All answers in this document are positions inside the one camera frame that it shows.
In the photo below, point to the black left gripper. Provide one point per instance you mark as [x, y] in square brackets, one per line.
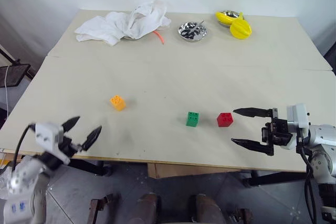
[68, 146]

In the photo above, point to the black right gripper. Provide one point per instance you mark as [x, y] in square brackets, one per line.
[278, 132]

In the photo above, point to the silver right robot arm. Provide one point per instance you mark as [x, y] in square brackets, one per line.
[324, 136]

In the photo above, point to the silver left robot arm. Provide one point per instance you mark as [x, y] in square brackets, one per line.
[25, 174]

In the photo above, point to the red studded toy cube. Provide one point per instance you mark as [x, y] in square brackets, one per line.
[225, 119]

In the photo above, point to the orange studded toy cube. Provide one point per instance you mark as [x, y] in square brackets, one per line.
[118, 103]

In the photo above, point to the green studded toy cube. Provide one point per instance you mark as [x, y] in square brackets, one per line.
[192, 119]

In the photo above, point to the wooden box under table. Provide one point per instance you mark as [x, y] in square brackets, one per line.
[189, 170]

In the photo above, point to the black stand tray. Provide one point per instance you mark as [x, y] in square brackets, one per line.
[15, 74]

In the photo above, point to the dark brown rounded shape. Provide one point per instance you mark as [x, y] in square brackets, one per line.
[207, 209]
[147, 208]

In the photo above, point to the yellow toy starfruit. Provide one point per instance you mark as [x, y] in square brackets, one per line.
[241, 28]

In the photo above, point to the crumpled white cloth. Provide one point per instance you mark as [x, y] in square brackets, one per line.
[118, 26]

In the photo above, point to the silver bowl with dark contents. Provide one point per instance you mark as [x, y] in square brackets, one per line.
[192, 32]

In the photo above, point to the silver metal bowl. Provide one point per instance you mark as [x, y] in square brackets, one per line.
[232, 14]

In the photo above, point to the thin orange strip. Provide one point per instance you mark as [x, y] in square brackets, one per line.
[160, 37]

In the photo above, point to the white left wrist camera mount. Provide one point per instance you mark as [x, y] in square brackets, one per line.
[47, 134]

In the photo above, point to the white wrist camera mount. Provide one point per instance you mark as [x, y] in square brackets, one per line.
[296, 119]
[47, 134]

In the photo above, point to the black table frame bar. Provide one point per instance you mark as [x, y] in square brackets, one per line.
[89, 166]
[275, 178]

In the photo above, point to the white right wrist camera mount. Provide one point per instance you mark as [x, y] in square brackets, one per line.
[296, 119]

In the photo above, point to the rusty metal bracket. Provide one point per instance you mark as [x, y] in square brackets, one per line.
[101, 204]

